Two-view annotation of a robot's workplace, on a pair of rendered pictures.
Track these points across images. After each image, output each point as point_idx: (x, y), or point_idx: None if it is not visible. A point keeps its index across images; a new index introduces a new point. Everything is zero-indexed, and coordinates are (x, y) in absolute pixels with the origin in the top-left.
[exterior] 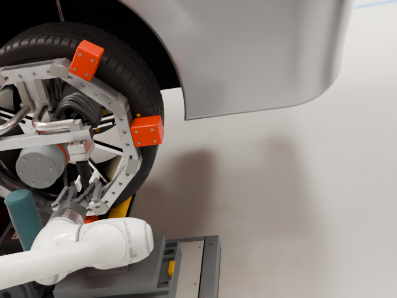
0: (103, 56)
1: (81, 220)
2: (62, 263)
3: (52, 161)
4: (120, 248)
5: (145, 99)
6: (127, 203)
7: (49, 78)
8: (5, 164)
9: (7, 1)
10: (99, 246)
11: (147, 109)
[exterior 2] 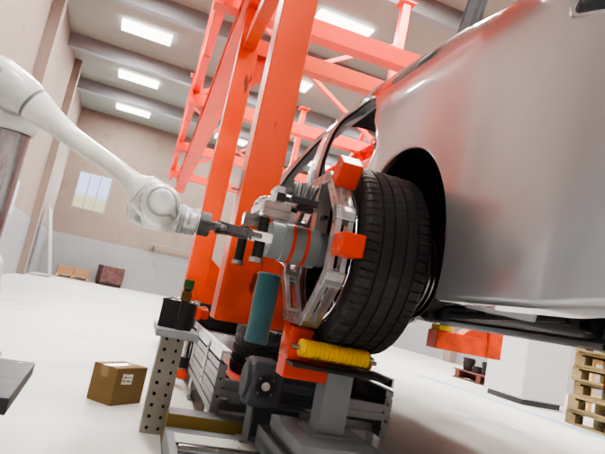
0: (366, 178)
1: (194, 218)
2: (94, 153)
3: (273, 231)
4: (137, 186)
5: (370, 222)
6: (345, 354)
7: (324, 183)
8: (307, 275)
9: (423, 193)
10: (121, 166)
11: (367, 232)
